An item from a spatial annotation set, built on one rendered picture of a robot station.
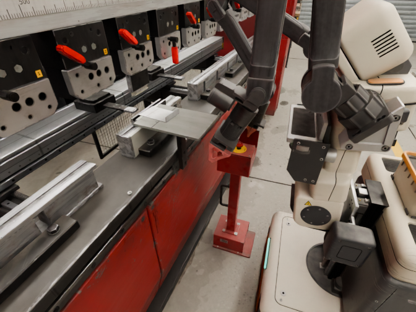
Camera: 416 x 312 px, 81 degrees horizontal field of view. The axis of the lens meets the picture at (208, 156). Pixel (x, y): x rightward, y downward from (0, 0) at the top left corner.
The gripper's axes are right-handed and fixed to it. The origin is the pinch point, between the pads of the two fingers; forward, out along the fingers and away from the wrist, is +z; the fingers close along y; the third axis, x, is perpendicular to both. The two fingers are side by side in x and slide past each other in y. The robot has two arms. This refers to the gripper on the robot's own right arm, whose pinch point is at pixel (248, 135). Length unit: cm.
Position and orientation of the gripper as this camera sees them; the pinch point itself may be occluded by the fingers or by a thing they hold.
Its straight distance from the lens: 121.2
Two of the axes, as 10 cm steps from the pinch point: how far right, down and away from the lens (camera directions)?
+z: -2.4, 7.3, 6.4
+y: -9.2, -3.8, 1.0
